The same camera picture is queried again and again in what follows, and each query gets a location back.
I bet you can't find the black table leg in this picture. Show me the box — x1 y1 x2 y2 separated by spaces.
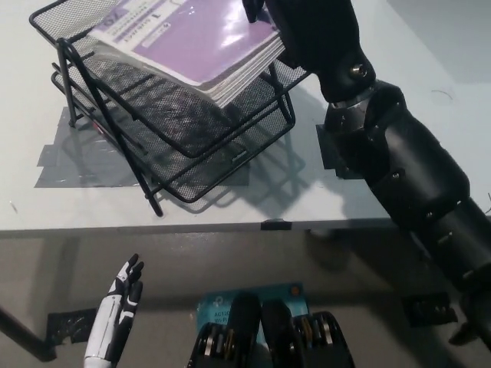
0 304 58 363
447 320 483 347

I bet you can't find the grey tape patch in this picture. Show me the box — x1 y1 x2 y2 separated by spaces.
33 107 251 189

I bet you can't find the black mesh file tray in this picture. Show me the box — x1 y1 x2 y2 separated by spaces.
29 0 314 218

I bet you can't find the black tape patch on desk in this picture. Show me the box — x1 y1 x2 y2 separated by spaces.
315 123 370 181

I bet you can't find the teal router box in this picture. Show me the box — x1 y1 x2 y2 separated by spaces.
196 282 310 348

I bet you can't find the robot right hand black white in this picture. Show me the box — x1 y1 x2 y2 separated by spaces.
242 0 379 107

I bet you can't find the black floor tape patch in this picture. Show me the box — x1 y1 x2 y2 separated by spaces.
46 308 97 344
401 293 459 329

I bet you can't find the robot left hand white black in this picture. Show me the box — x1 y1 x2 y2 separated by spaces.
84 252 145 363

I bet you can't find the purple notebook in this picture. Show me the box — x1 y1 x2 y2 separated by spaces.
87 0 286 110

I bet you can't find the small black tape strip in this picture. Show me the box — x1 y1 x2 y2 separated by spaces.
260 218 294 232

